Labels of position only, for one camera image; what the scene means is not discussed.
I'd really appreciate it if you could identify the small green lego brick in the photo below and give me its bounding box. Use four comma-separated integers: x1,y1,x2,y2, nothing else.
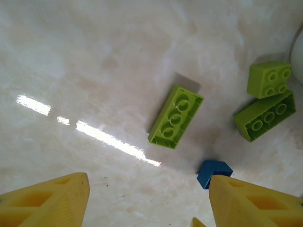
247,61,292,99

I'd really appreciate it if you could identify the white plastic container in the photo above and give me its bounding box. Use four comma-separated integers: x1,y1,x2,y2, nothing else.
290,30,303,82

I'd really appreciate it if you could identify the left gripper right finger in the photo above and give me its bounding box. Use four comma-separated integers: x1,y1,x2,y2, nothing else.
208,175,303,227

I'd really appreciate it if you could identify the small blue lego brick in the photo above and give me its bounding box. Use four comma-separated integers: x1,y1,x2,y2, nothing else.
196,160,234,190

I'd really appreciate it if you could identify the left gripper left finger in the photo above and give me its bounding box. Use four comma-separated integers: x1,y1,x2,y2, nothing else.
0,172,90,227

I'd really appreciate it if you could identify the long green lego brick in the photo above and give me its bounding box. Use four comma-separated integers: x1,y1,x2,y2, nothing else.
147,85,205,150
233,89,296,142

